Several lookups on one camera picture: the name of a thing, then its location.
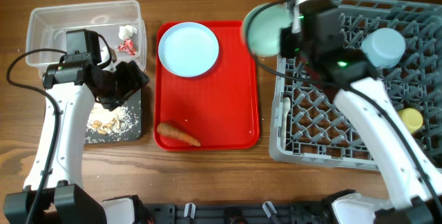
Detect green bowl with food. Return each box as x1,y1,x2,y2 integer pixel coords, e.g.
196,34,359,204
247,4,292,58

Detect black tray bin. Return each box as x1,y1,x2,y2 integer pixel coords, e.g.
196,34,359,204
84,88,143,144

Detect grey dishwasher rack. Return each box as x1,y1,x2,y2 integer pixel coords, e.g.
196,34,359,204
269,0,441,170

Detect light blue bowl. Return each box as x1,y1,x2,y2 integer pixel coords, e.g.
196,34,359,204
361,28,406,68

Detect red snack wrapper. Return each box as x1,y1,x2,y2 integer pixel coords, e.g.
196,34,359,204
117,39,137,56

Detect white paper tissue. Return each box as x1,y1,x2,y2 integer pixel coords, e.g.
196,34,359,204
118,25,137,41

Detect clear plastic bin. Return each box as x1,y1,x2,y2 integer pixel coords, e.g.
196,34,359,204
26,0,147,70

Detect spilled rice and food scraps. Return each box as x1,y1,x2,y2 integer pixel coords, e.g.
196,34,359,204
85,102,141,144

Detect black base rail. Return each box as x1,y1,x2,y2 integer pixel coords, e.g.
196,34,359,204
137,191,386,224

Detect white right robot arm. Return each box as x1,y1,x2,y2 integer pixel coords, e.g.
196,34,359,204
280,0,441,223

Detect yellow plastic cup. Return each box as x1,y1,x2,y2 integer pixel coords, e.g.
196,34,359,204
398,108,423,133

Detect white plastic spoon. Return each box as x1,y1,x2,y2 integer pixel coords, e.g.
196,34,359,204
280,97,291,150

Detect red plastic tray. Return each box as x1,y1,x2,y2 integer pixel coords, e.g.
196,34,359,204
154,20,260,151

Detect light blue plate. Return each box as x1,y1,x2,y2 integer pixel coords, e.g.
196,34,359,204
157,22,220,77

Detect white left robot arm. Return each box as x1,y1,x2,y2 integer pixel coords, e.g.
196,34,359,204
3,29,153,223

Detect orange carrot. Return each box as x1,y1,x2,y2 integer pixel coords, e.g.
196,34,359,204
156,122,201,147

